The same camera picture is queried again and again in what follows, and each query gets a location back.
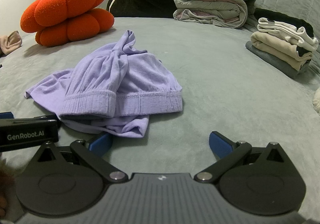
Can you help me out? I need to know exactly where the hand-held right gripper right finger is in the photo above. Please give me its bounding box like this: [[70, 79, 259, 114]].
[[193, 131, 292, 184]]

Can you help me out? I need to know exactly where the person's left hand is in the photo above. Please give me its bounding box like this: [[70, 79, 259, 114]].
[[0, 156, 17, 218]]

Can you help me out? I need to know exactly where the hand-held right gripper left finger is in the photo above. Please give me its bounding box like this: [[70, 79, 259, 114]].
[[32, 133, 128, 184]]

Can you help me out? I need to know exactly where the lavender knit garment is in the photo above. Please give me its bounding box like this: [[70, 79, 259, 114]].
[[24, 30, 183, 138]]

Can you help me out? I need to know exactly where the orange pumpkin plush pillow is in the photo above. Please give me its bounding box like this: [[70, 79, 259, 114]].
[[20, 0, 115, 47]]

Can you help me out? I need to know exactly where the folded grey pink quilt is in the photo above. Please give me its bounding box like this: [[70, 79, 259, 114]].
[[173, 0, 260, 29]]

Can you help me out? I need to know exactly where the crumpled beige cloth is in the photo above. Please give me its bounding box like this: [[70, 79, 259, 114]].
[[0, 30, 23, 56]]

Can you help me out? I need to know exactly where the beige folded garment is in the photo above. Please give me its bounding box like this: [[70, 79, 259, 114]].
[[250, 32, 313, 72]]

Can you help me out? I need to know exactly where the black folded garment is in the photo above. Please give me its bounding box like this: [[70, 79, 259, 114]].
[[296, 46, 312, 58], [254, 8, 314, 38]]

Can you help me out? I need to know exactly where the white fluffy plush toy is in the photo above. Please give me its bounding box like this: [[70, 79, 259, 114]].
[[312, 88, 320, 116]]

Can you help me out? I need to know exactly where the grey bed sheet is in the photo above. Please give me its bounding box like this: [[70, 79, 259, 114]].
[[0, 15, 320, 224]]

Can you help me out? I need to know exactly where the grey folded garment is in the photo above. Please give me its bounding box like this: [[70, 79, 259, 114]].
[[245, 40, 310, 80]]

